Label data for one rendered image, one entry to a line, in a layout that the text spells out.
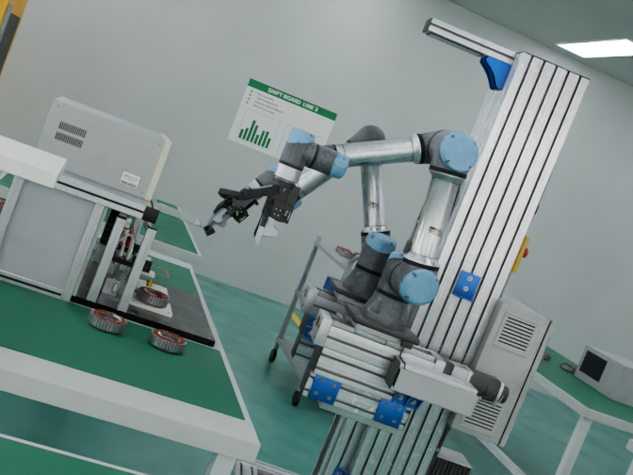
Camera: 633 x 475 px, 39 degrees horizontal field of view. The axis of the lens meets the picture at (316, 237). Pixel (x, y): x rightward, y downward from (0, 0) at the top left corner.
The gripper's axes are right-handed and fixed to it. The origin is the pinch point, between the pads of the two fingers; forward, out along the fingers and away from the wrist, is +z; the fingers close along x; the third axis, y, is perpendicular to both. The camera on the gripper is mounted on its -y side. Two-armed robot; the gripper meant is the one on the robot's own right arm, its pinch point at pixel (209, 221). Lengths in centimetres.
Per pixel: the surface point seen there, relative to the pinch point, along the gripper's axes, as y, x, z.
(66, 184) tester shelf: 26, -80, 22
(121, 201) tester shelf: 34, -68, 13
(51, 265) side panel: 35, -67, 42
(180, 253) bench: -76, 84, 29
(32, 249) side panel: 31, -73, 43
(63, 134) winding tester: 8, -82, 14
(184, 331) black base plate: 60, -31, 25
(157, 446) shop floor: 17, 74, 83
